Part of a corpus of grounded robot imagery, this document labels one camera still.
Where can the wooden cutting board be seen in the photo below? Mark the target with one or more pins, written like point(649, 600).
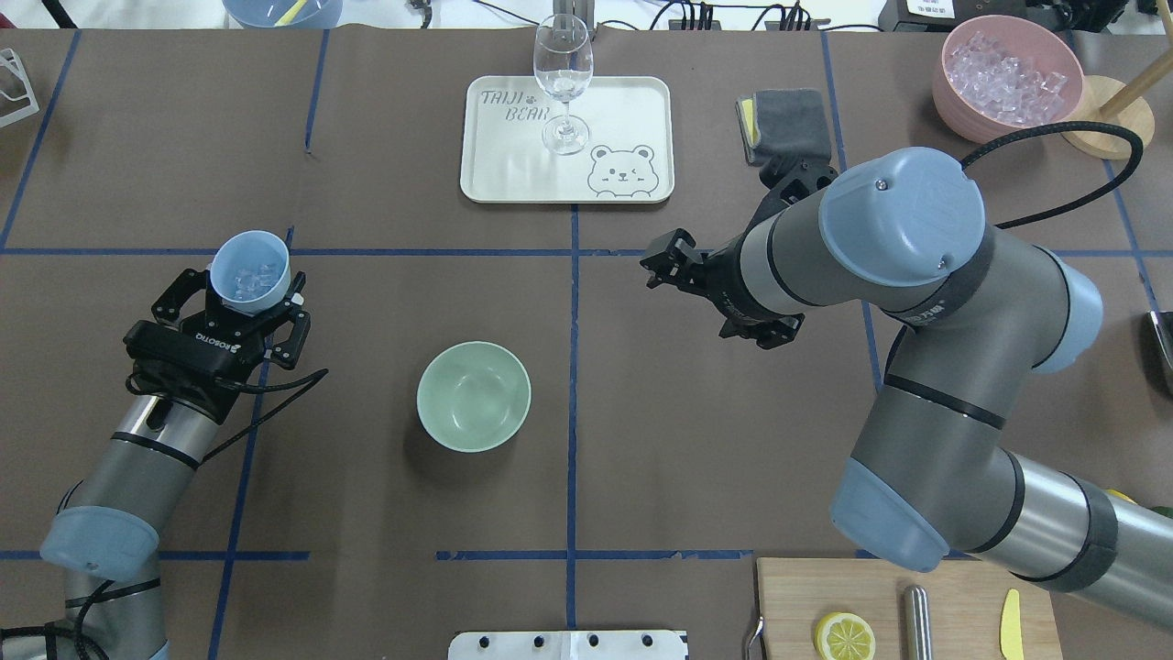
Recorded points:
point(964, 602)

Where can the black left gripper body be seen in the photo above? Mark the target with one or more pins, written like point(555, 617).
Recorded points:
point(223, 323)

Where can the grey folded cloth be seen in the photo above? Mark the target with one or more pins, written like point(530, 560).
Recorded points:
point(777, 122)

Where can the yellow plastic fork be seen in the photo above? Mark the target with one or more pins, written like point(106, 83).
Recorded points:
point(291, 13)

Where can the metal ice scoop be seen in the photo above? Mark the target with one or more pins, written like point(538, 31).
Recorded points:
point(1161, 329)

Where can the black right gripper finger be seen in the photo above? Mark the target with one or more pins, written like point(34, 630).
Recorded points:
point(686, 275)
point(674, 252)

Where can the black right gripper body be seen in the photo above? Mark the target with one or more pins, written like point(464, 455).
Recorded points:
point(726, 275)

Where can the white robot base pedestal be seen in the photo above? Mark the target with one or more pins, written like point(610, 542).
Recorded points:
point(598, 644)

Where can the blue bowl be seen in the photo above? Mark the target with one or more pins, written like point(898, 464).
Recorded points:
point(262, 14)

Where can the light green bowl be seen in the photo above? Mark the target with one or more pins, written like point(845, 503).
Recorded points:
point(473, 397)

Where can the light blue cup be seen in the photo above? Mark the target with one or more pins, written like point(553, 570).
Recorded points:
point(251, 272)

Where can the wooden mug tree stand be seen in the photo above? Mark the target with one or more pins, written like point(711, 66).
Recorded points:
point(1117, 104)

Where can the pink bowl of ice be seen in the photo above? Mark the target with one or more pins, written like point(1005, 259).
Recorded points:
point(1003, 73)

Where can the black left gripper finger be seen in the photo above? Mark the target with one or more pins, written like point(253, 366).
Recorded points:
point(291, 324)
point(189, 284)

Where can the lemon half slice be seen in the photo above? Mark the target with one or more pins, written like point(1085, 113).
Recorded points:
point(842, 635)

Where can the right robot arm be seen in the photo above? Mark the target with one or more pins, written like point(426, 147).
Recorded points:
point(982, 310)

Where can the white wire cup rack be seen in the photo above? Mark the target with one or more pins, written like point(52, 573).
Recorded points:
point(17, 93)

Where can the yellow plastic knife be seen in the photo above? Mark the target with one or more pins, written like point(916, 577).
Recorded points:
point(1011, 635)

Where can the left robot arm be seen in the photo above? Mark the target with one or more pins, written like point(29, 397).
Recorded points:
point(106, 531)

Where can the clear wine glass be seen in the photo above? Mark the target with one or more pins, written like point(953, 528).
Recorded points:
point(563, 65)

